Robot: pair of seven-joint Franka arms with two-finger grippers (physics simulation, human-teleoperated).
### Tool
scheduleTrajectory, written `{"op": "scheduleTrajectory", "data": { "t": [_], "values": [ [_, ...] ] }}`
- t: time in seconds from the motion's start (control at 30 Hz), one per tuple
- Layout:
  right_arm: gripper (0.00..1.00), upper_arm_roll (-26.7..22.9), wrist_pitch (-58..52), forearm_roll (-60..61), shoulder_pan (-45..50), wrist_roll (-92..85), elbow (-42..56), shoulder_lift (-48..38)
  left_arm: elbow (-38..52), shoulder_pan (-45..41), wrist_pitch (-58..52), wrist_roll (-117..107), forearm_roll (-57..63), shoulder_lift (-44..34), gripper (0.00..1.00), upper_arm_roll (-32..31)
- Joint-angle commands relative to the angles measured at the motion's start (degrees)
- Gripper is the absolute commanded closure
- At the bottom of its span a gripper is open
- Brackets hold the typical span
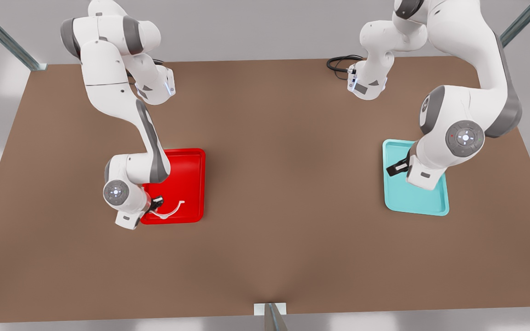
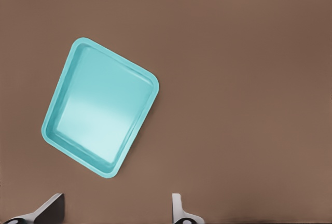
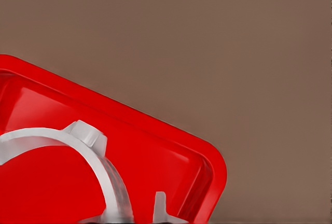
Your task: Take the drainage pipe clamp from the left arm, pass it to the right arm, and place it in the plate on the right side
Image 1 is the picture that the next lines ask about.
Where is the black cable loop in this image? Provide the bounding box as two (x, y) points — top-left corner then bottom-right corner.
(326, 55), (365, 81)

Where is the teal plastic tray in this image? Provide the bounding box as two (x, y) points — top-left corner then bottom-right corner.
(382, 139), (450, 217)

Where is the white drainage pipe clamp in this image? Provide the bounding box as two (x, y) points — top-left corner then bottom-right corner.
(149, 200), (186, 221)

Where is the red plastic tray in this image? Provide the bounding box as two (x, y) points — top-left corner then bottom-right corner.
(139, 148), (207, 225)

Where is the silver frame post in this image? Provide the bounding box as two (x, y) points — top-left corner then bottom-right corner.
(253, 302), (289, 331)
(0, 0), (48, 71)
(499, 0), (530, 47)

